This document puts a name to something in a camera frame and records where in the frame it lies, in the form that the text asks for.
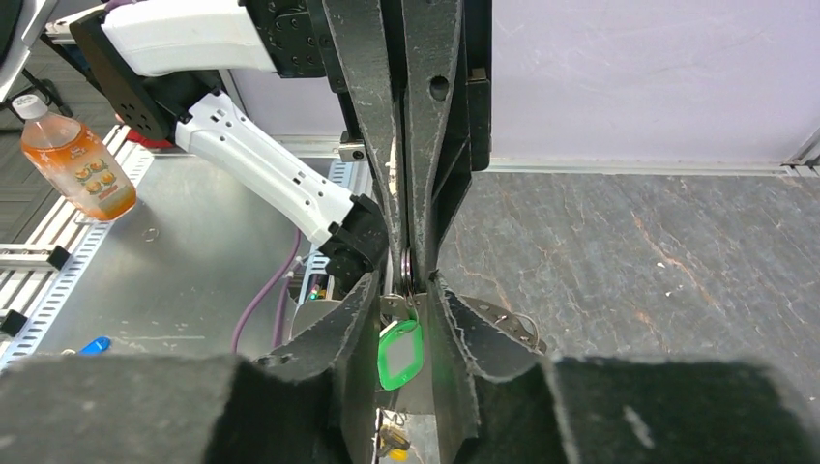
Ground left base circuit board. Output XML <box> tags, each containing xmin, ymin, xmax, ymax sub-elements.
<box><xmin>306</xmin><ymin>281</ymin><xmax>328</xmax><ymax>301</ymax></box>

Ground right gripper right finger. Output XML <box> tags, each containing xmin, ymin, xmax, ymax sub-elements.
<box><xmin>426</xmin><ymin>274</ymin><xmax>819</xmax><ymax>463</ymax></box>

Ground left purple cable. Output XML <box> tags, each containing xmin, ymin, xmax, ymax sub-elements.
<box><xmin>230</xmin><ymin>227</ymin><xmax>304</xmax><ymax>355</ymax></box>

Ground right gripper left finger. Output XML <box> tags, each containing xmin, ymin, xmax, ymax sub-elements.
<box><xmin>1</xmin><ymin>273</ymin><xmax>380</xmax><ymax>463</ymax></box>

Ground blue object on bench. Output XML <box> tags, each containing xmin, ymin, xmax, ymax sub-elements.
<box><xmin>77</xmin><ymin>336</ymin><xmax>111</xmax><ymax>356</ymax></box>

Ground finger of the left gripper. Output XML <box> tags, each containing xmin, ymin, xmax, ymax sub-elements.
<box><xmin>401</xmin><ymin>1</ymin><xmax>492</xmax><ymax>282</ymax></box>
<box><xmin>322</xmin><ymin>1</ymin><xmax>410</xmax><ymax>282</ymax></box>

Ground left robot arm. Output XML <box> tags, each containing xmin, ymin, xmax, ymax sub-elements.
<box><xmin>70</xmin><ymin>1</ymin><xmax>492</xmax><ymax>293</ymax></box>

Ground yellow key tag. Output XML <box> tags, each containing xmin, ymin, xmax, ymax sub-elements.
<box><xmin>376</xmin><ymin>425</ymin><xmax>411</xmax><ymax>462</ymax></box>

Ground orange drink bottle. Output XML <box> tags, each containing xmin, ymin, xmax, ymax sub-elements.
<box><xmin>13</xmin><ymin>94</ymin><xmax>137</xmax><ymax>221</ymax></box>

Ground aluminium frame rail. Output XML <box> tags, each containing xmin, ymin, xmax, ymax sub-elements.
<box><xmin>272</xmin><ymin>133</ymin><xmax>819</xmax><ymax>179</ymax></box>

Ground green key tag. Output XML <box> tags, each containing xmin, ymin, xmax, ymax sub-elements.
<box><xmin>376</xmin><ymin>320</ymin><xmax>425</xmax><ymax>391</ymax></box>

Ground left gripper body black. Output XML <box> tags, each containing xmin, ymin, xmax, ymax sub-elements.
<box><xmin>243</xmin><ymin>0</ymin><xmax>493</xmax><ymax>174</ymax></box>

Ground outer slotted cable duct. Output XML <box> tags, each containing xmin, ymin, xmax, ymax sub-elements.
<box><xmin>0</xmin><ymin>125</ymin><xmax>159</xmax><ymax>373</ymax></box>

